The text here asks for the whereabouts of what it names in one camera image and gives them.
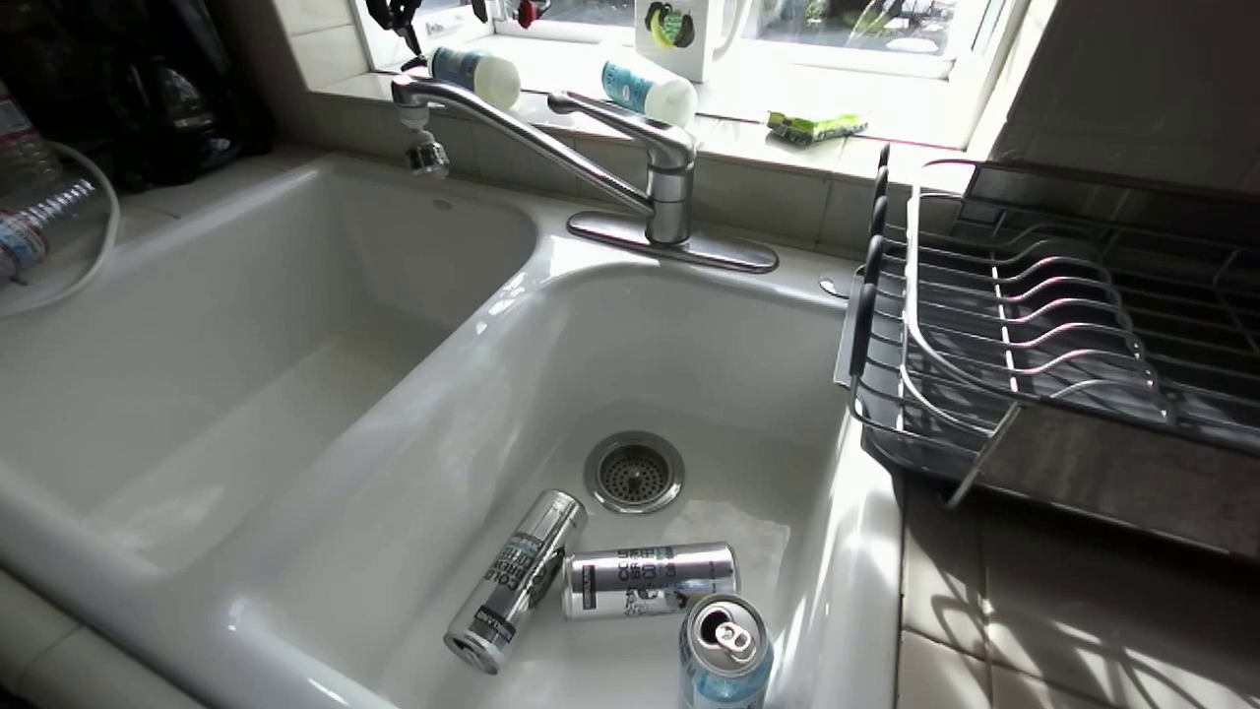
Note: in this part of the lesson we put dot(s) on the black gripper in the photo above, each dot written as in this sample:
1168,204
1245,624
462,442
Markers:
394,24

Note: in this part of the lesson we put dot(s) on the pump soap bottle blue label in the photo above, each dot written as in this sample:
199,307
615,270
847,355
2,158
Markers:
475,78

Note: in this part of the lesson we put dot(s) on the white bottle blue label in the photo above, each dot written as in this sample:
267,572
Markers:
653,87

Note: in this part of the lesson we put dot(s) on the black kitchen appliance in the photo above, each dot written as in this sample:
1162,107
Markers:
118,82

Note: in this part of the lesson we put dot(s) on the white carton brush holder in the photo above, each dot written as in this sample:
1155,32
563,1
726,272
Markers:
683,32

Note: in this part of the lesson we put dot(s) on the chrome sink faucet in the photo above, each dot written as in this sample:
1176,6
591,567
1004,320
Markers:
668,199

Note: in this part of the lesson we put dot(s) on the clear glass bowl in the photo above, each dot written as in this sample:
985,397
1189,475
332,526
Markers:
33,209

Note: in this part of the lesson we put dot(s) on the white double basin sink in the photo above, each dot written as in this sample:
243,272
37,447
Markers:
328,437

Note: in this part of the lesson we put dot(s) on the green scrub sponge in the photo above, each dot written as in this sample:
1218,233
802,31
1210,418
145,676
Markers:
814,129

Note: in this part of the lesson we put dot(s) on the metal drain strainer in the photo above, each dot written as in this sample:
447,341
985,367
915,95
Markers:
637,469

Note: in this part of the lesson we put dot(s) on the silver drink can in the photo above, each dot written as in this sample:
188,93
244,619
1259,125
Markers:
515,576
653,581

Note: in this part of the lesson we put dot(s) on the light blue drink can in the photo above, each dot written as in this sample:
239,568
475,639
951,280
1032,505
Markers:
726,655

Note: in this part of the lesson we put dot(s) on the metal dish rack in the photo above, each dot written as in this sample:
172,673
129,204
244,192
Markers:
1049,328

